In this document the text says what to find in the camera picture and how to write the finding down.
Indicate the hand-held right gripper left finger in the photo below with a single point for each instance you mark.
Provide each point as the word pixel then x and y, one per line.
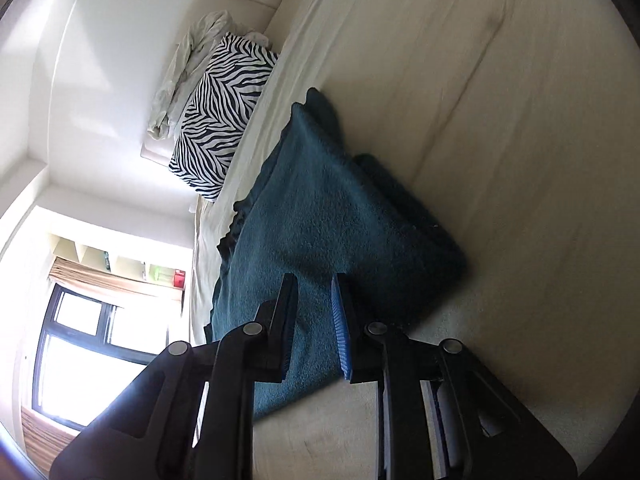
pixel 289 332

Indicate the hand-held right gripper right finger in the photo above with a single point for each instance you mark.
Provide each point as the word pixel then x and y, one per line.
pixel 340 327

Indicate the teal knit sweater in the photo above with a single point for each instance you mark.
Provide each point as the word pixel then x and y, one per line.
pixel 320 210

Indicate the red box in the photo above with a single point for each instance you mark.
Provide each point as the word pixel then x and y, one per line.
pixel 179 278

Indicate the green box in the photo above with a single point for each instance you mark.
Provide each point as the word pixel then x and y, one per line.
pixel 160 274

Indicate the black framed window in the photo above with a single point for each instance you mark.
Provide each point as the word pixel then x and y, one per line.
pixel 77 331

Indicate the zebra print pillow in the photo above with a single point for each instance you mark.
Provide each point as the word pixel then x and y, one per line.
pixel 220 110

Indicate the bed with cream sheet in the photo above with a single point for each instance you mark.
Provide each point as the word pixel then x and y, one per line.
pixel 500 110

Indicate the crumpled white duvet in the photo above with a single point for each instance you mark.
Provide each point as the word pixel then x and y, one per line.
pixel 185 65

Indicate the white wall shelf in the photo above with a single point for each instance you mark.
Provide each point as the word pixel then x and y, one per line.
pixel 95 252

